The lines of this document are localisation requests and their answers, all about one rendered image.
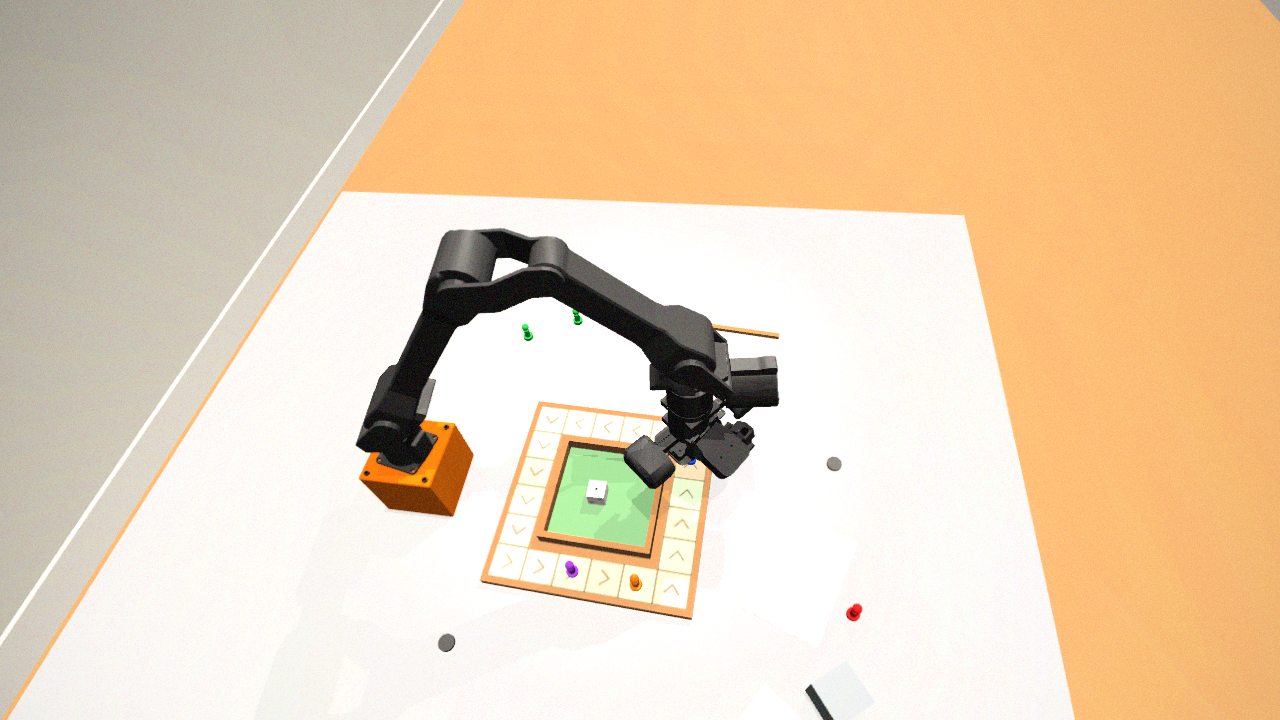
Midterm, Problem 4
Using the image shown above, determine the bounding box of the orange flat bar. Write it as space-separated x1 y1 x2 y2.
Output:
712 324 780 340

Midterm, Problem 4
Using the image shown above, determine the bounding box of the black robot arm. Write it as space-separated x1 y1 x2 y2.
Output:
355 228 780 479

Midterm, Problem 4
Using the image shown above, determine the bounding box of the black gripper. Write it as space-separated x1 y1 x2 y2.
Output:
623 395 726 489

